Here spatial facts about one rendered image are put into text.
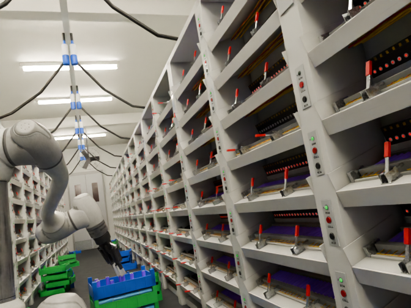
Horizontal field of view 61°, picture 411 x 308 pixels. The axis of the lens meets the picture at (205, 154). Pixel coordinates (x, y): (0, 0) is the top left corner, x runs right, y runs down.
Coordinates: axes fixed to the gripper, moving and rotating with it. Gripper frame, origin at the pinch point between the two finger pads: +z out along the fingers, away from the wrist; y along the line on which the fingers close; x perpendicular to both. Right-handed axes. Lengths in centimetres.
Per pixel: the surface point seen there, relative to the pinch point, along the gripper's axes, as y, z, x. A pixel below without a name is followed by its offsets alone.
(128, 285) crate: 3.7, 7.8, -2.2
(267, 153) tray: 90, -37, 13
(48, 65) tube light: -259, -154, 226
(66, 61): -129, -127, 142
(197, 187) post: 7, -5, 73
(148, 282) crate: 8.8, 12.4, 5.5
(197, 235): 5, 20, 57
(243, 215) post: 62, -7, 26
